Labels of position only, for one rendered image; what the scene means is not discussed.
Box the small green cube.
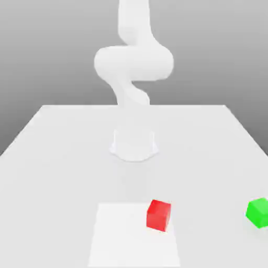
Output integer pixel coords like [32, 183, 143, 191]
[245, 197, 268, 229]

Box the small red cube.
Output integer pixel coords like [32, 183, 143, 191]
[146, 199, 172, 232]

